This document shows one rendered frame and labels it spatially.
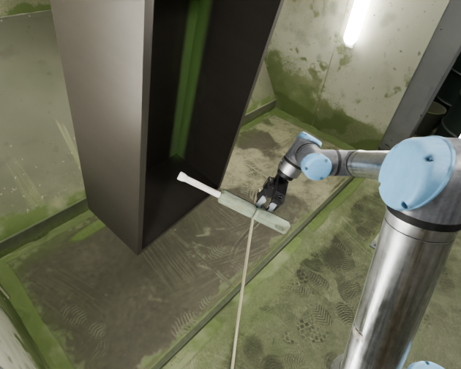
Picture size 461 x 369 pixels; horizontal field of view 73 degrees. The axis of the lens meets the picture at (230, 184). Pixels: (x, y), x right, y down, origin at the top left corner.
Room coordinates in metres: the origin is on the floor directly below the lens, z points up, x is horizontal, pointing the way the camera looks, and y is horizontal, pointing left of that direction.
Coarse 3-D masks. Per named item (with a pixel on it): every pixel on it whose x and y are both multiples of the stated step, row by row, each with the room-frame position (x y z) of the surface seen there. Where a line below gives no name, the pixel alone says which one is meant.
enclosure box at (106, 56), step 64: (64, 0) 0.84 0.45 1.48; (128, 0) 0.70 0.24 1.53; (192, 0) 1.35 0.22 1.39; (256, 0) 1.24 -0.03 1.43; (64, 64) 0.89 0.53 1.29; (128, 64) 0.72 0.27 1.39; (192, 64) 1.41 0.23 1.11; (256, 64) 1.22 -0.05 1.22; (128, 128) 0.74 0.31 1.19; (192, 128) 1.41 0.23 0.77; (128, 192) 0.78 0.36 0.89; (192, 192) 1.22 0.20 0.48
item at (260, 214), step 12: (180, 180) 0.86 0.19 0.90; (192, 180) 0.87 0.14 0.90; (216, 192) 0.86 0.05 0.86; (228, 192) 0.87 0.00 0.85; (228, 204) 0.83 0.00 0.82; (240, 204) 0.83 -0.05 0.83; (252, 204) 0.86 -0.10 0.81; (264, 204) 0.91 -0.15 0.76; (252, 216) 0.82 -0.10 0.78; (264, 216) 0.82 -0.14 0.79; (276, 216) 0.84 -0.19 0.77; (276, 228) 0.80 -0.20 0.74; (288, 228) 0.81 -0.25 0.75
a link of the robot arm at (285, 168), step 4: (280, 160) 0.95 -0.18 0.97; (284, 160) 0.94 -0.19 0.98; (280, 164) 0.94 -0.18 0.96; (284, 164) 0.92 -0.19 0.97; (288, 164) 0.92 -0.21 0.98; (280, 168) 0.92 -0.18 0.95; (284, 168) 0.91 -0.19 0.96; (288, 168) 0.91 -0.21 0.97; (292, 168) 0.90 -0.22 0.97; (296, 168) 0.91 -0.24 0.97; (284, 172) 0.90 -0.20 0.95; (288, 172) 0.90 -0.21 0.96; (292, 172) 0.90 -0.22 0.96; (296, 172) 0.90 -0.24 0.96; (300, 172) 0.91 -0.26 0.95; (292, 176) 0.90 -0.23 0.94; (296, 176) 0.91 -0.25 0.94
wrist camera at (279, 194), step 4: (276, 180) 0.91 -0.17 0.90; (280, 180) 0.90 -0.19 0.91; (284, 180) 0.91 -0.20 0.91; (276, 184) 0.88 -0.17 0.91; (280, 184) 0.88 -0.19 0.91; (284, 184) 0.89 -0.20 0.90; (276, 188) 0.86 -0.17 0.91; (280, 188) 0.87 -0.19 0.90; (284, 188) 0.87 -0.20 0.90; (276, 192) 0.84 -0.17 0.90; (280, 192) 0.85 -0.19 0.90; (284, 192) 0.86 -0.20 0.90; (272, 196) 0.83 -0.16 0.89; (276, 196) 0.82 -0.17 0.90; (280, 196) 0.83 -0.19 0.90; (284, 196) 0.84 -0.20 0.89; (272, 200) 0.82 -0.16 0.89; (276, 200) 0.81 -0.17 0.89; (280, 200) 0.81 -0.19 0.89; (284, 200) 0.82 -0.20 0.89; (280, 204) 0.81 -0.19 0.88
